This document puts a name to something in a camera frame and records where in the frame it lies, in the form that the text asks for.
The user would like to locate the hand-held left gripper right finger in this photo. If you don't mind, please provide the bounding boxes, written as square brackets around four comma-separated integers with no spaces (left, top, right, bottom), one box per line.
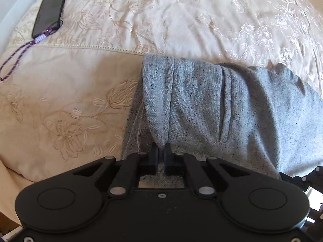
[164,143,253,199]

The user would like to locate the grey speckled pants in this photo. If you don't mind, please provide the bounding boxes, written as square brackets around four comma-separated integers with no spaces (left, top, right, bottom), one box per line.
[121,54,323,188]

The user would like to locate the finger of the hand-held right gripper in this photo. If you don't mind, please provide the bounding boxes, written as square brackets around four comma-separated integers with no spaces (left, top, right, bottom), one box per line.
[279,166,323,191]

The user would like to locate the cream floral embroidered bedspread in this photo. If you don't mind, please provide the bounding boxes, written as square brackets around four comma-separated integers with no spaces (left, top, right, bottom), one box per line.
[0,0,323,222]

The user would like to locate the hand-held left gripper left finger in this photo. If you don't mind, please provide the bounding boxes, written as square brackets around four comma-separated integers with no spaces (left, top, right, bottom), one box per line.
[73,142,159,198]

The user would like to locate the purple braided phone lanyard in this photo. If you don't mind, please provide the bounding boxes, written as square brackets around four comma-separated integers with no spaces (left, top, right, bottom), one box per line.
[0,26,54,81]

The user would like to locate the black smartphone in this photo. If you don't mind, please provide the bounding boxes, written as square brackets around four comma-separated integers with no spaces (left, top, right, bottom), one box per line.
[31,0,68,39]

